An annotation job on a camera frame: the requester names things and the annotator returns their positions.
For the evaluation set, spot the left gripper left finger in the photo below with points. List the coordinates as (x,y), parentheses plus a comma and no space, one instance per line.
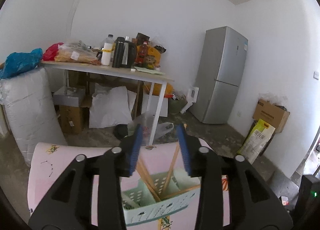
(87,194)

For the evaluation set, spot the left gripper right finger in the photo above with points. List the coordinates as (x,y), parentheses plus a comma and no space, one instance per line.
(232,193)

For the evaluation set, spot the wooden chopstick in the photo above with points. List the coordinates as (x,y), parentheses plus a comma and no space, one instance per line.
(177,149)
(144,179)
(150,180)
(181,192)

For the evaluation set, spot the small dark metal spoon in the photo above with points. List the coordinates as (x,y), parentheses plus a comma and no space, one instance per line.
(129,201)

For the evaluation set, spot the pink balloon pattern tablecloth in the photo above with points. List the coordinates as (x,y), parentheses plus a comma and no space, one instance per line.
(49,161)

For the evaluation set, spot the yellow green rice bag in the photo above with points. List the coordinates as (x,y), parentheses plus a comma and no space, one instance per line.
(257,139)

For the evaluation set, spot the mint green utensil holder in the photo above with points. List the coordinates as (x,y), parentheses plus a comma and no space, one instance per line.
(141,206)

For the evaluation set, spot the large wrapped white bundle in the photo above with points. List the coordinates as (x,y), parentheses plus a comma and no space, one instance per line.
(30,111)

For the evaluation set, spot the white sack under table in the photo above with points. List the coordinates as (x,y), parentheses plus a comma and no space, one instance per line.
(111,106)

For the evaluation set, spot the white handheld device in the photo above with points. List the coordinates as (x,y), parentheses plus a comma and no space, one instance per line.
(190,98)

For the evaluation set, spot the yellow plastic bag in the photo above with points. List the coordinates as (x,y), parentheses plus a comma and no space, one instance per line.
(157,89)

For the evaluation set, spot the white side table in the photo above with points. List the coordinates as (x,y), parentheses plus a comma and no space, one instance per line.
(163,80)

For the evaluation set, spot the blue plastic bag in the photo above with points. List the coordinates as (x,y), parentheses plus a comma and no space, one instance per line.
(20,62)

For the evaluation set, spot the black thermos flask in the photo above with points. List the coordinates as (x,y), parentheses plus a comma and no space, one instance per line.
(118,52)

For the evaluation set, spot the red plastic bag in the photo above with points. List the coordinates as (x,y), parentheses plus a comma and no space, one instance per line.
(51,52)

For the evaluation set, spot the clear bag of noodles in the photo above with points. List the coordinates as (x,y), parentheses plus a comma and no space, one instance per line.
(76,52)

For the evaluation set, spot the silver refrigerator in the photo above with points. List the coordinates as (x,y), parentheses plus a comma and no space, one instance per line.
(219,74)

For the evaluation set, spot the black electric kettle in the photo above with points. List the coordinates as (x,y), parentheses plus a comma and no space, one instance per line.
(129,54)

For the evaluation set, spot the white plastic bottle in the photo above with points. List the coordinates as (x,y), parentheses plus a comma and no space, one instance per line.
(107,49)

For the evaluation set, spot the red oil bottle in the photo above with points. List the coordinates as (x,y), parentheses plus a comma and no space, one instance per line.
(142,53)

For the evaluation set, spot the cardboard box by wall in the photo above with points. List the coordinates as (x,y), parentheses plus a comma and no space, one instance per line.
(272,114)

